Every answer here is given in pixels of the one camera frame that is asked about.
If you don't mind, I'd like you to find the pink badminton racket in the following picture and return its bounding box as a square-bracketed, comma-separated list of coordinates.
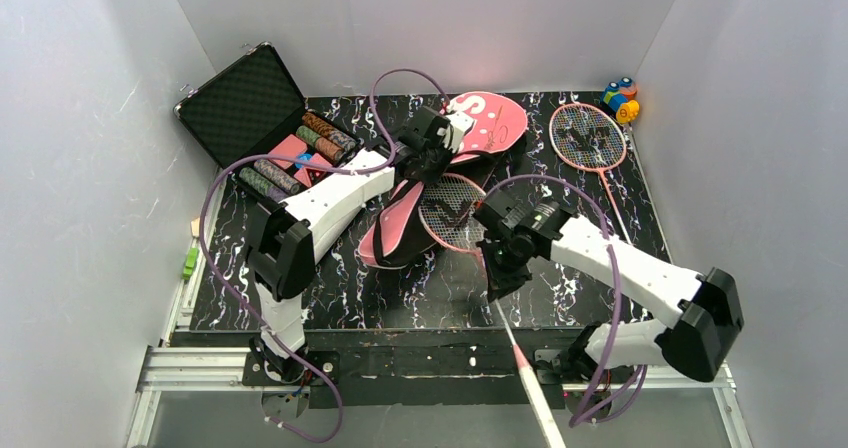
[418, 174, 566, 448]
[549, 102, 632, 244]

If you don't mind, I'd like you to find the black front mounting base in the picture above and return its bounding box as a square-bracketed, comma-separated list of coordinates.
[242, 327, 584, 408]

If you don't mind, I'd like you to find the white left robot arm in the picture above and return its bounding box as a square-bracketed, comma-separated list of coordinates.
[245, 107, 470, 379]

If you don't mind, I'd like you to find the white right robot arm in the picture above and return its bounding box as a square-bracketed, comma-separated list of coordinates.
[473, 192, 744, 382]

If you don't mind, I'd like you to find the pink racket cover bag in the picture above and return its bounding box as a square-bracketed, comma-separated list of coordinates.
[356, 91, 528, 270]

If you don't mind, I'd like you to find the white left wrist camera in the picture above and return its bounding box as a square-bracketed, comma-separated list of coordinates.
[442, 112, 476, 154]

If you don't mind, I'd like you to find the beige wooden block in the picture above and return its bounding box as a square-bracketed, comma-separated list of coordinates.
[190, 217, 206, 239]

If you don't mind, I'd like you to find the black poker chip case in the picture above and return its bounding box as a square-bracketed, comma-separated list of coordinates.
[174, 42, 363, 203]

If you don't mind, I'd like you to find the green clip on rail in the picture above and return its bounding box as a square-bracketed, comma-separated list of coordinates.
[182, 247, 199, 281]

